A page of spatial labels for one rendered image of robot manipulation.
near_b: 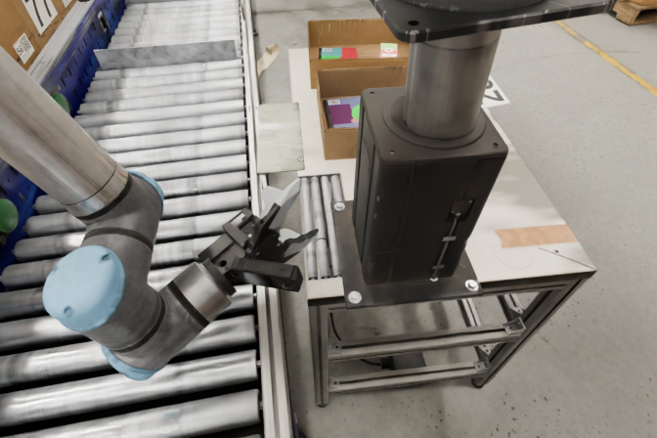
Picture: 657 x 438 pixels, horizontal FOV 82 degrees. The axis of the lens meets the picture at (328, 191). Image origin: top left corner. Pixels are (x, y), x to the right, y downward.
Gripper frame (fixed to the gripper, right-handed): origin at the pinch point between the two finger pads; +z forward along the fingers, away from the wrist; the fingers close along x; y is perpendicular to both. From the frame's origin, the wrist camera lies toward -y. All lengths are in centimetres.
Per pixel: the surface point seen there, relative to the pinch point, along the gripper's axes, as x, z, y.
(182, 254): 10.7, -21.6, 21.0
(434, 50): -26.8, 14.3, -13.8
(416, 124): -15.6, 13.0, -12.2
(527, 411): 100, 25, -48
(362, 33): 18, 72, 56
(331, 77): 12, 41, 39
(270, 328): 14.0, -18.5, -3.6
